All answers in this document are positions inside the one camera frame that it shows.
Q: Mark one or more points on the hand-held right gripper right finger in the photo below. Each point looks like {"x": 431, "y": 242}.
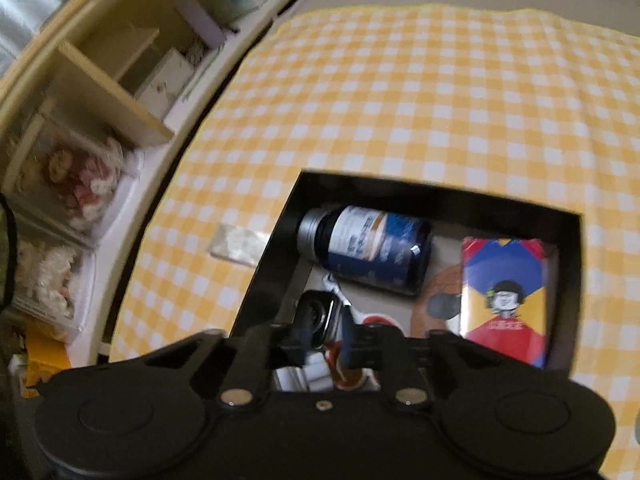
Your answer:
{"x": 346, "y": 345}

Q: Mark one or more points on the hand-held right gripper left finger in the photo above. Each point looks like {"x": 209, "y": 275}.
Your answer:
{"x": 300, "y": 332}

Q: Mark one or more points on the small black rounded device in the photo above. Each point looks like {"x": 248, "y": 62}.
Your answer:
{"x": 317, "y": 317}

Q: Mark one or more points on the red and white round case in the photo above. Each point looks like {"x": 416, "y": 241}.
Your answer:
{"x": 380, "y": 319}

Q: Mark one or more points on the dark blue bottle silver cap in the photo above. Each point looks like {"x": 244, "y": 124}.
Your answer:
{"x": 370, "y": 247}

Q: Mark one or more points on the round cork coaster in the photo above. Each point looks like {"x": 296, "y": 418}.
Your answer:
{"x": 442, "y": 300}

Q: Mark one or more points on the colourful cartoon card box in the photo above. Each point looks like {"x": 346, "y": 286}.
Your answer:
{"x": 505, "y": 285}

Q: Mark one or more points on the black cardboard box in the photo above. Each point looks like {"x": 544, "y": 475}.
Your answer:
{"x": 450, "y": 205}

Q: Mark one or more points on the clear tape strip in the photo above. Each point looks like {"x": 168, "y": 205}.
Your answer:
{"x": 237, "y": 245}

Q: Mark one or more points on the yellow packet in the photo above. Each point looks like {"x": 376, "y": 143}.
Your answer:
{"x": 45, "y": 355}

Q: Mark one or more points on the yellow white checked mat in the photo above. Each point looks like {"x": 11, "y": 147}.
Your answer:
{"x": 425, "y": 100}

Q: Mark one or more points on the clear plastic storage bin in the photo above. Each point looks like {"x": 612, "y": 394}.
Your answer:
{"x": 45, "y": 285}

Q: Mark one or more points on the clear bin of snacks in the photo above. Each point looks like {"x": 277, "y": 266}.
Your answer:
{"x": 75, "y": 180}

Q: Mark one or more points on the small white drawer box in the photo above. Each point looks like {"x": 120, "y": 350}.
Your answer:
{"x": 165, "y": 82}

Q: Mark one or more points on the wooden bedside shelf unit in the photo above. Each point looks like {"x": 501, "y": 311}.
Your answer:
{"x": 105, "y": 85}

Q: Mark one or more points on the purple rectangular box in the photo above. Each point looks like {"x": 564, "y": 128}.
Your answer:
{"x": 200, "y": 22}

